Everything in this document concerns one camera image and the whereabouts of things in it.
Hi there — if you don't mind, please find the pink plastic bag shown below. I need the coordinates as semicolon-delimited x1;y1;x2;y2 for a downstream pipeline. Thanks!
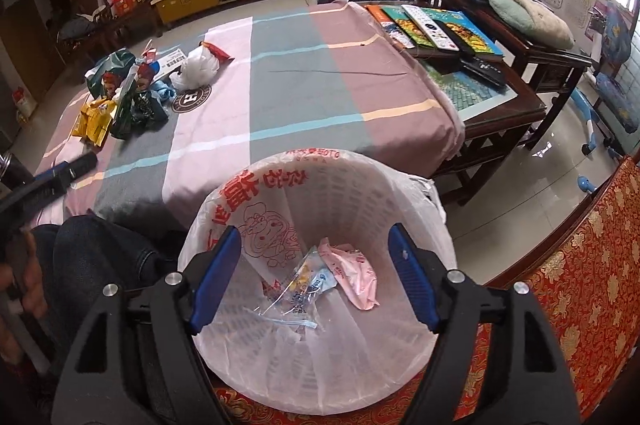
318;237;378;311

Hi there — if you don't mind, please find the yellow snack bag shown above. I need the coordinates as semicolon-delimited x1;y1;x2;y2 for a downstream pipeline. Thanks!
70;96;117;148

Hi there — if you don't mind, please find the clear blue plastic wrapper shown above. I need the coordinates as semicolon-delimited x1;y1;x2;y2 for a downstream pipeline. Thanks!
253;246;337;330

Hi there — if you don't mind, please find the light blue glove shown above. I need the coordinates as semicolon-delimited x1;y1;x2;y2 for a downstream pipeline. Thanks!
149;80;177;104

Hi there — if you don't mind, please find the white blue label box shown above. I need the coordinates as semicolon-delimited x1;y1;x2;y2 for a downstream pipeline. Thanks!
151;49;186;80

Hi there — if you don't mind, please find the white plastic bag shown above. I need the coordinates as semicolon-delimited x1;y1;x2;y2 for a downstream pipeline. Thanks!
169;44;220;92

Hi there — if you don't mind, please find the red chip bag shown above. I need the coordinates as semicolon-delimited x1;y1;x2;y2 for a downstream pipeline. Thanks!
200;40;233;64

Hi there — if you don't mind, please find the green snack wrapper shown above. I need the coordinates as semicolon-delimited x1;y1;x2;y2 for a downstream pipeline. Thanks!
110;77;168;140

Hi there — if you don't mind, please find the white lined trash basket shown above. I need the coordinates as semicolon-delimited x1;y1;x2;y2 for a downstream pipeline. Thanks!
178;148;457;415

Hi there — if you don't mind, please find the person's left hand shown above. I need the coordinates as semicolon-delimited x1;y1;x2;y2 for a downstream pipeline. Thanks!
1;231;48;365

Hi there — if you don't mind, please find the black steel tumbler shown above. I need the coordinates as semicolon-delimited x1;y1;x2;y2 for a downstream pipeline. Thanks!
0;152;35;191

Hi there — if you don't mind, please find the dark green tissue box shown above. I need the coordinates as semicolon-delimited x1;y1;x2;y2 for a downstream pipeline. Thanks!
85;48;136;99

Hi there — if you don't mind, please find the wooden armchair with bag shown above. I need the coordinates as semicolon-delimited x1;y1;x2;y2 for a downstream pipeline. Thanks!
55;0;117;62

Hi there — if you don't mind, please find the red gold patterned sofa cushion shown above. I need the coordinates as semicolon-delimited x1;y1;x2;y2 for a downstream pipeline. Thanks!
214;156;639;424

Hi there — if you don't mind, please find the striped pink grey tablecloth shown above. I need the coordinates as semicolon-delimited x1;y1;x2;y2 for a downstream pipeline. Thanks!
38;1;464;235

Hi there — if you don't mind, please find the black remote control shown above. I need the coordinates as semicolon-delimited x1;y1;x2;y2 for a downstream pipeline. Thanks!
460;58;506;90

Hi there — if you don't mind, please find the dark wooden side table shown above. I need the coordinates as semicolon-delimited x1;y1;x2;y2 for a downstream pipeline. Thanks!
414;0;588;206

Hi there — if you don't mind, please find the white remote control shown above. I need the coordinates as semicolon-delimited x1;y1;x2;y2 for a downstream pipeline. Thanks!
401;4;459;52

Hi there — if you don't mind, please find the colourful picture book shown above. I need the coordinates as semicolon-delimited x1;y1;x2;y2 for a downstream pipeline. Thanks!
423;8;503;60

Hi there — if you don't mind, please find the green beige cushion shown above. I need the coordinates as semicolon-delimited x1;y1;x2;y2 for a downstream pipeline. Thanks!
488;0;575;50

